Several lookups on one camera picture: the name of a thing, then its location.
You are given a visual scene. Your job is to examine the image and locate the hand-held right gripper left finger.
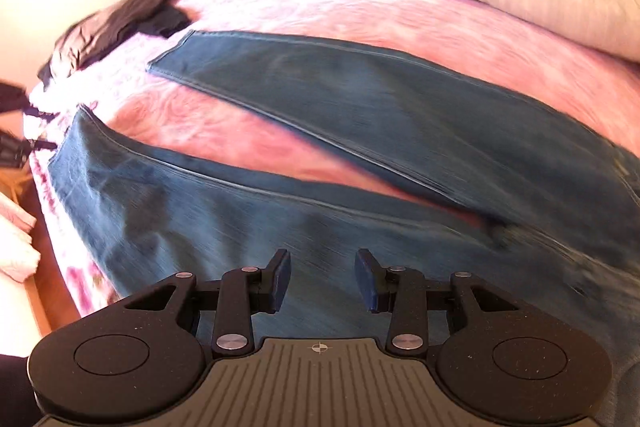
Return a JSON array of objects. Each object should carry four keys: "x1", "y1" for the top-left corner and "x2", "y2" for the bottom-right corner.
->
[{"x1": 118, "y1": 249, "x2": 292, "y2": 356}]

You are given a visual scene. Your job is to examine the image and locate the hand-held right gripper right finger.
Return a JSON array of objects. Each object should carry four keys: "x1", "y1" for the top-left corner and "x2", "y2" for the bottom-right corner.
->
[{"x1": 354, "y1": 248, "x2": 524, "y2": 353}]

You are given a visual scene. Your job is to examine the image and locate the blue denim jeans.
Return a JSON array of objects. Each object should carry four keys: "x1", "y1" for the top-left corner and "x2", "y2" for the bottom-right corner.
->
[{"x1": 50, "y1": 29, "x2": 640, "y2": 427}]

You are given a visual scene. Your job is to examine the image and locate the pile of dark clothes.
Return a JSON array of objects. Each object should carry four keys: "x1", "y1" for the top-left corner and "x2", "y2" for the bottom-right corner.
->
[{"x1": 37, "y1": 0, "x2": 193, "y2": 80}]

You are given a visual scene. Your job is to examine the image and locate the pink rose-pattern blanket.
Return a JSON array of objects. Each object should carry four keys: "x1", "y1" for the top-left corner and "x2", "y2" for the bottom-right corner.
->
[{"x1": 27, "y1": 0, "x2": 640, "y2": 315}]

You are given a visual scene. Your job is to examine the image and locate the folded pink cloth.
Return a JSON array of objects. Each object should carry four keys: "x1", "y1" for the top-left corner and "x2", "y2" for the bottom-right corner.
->
[{"x1": 0, "y1": 192, "x2": 41, "y2": 283}]

